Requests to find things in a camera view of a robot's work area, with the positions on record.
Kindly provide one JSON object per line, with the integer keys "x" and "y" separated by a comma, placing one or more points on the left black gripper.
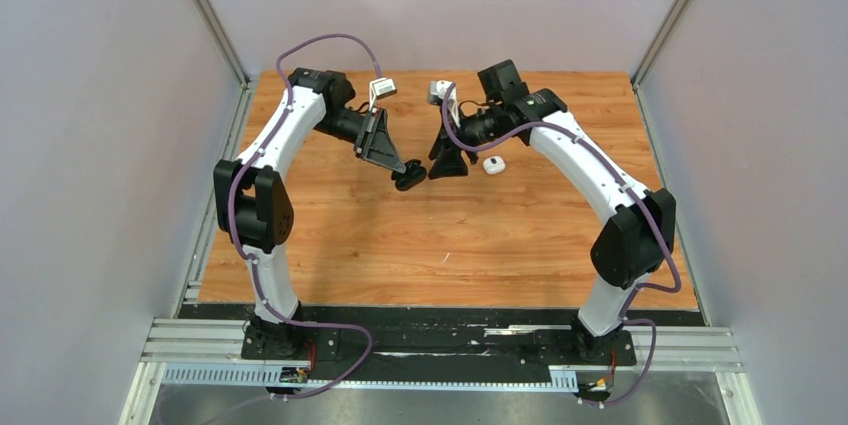
{"x": 374, "y": 144}

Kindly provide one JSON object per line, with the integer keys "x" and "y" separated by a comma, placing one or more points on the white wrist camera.
{"x": 444, "y": 92}
{"x": 379, "y": 88}

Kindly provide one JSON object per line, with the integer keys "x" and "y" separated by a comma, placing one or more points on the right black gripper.
{"x": 446, "y": 154}

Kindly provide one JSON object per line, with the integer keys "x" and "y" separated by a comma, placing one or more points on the white earbud charging case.
{"x": 494, "y": 165}

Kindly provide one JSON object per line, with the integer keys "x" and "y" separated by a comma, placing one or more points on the right aluminium corner post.
{"x": 664, "y": 32}

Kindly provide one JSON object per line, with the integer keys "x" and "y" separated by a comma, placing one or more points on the black earbud charging case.
{"x": 414, "y": 173}

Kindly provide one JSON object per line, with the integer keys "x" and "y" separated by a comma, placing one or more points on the left aluminium corner post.
{"x": 222, "y": 40}

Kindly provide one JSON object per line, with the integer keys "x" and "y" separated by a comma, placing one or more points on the aluminium corner post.
{"x": 664, "y": 32}
{"x": 222, "y": 40}

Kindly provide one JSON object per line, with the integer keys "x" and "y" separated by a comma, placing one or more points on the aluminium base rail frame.
{"x": 439, "y": 366}

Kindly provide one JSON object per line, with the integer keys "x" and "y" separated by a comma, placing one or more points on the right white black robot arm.
{"x": 638, "y": 223}

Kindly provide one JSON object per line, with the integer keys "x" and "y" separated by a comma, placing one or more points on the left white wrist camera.
{"x": 379, "y": 88}

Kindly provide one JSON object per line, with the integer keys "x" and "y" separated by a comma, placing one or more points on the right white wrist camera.
{"x": 444, "y": 92}

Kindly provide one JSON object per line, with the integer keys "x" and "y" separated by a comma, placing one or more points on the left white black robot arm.
{"x": 255, "y": 210}

